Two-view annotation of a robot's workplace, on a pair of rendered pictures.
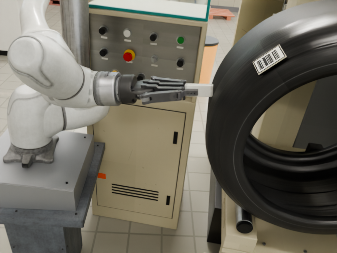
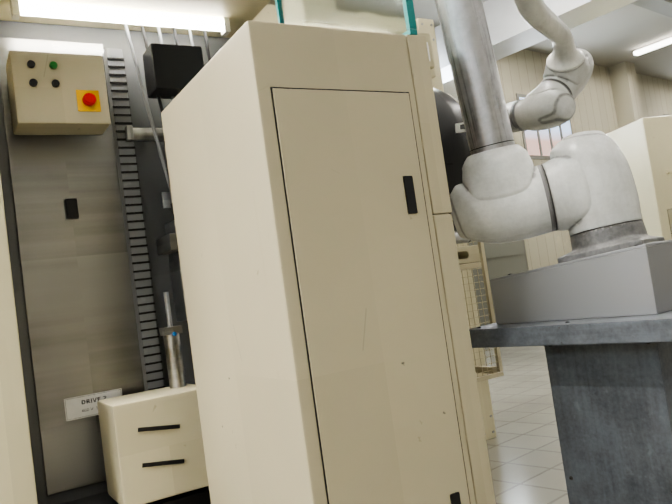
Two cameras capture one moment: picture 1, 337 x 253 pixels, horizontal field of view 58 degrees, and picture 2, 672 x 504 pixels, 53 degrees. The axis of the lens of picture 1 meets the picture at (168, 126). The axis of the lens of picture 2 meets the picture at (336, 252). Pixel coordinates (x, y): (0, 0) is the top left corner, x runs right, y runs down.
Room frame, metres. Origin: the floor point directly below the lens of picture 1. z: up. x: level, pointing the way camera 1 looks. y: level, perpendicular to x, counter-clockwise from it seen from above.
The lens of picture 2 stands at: (2.35, 1.37, 0.78)
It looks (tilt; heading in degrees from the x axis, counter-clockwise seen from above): 3 degrees up; 233
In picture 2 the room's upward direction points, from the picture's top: 8 degrees counter-clockwise
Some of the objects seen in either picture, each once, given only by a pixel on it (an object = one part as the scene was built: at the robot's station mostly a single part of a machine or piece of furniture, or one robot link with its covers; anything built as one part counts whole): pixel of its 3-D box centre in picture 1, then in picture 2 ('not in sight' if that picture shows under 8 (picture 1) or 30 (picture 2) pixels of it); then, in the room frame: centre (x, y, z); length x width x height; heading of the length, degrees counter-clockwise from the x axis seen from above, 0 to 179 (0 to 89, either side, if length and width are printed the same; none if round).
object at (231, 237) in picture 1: (237, 199); (430, 259); (0.75, -0.25, 0.84); 0.36 x 0.09 x 0.06; 174
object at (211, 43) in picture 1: (199, 62); not in sight; (3.53, -0.29, 0.29); 0.38 x 0.37 x 0.58; 94
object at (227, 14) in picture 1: (208, 13); not in sight; (7.69, -0.68, 0.05); 1.15 x 0.79 x 0.10; 94
